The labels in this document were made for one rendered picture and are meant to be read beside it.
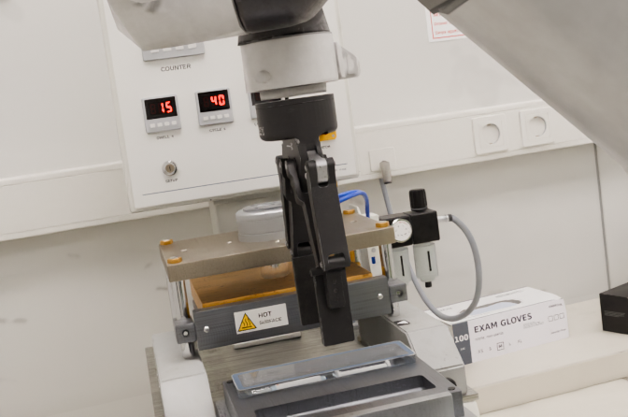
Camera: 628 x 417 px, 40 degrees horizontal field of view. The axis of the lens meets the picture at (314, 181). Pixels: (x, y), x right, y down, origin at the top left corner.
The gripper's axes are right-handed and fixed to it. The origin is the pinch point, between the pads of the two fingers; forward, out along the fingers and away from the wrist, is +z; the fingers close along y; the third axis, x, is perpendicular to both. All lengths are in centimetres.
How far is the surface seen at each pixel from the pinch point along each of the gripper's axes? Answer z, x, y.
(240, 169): -11.1, 0.2, -38.7
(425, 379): 8.2, 8.2, 3.5
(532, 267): 20, 61, -74
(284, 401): 8.0, -5.4, 1.5
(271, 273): 1.1, -0.2, -24.3
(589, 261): 21, 74, -75
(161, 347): 7.6, -14.8, -24.6
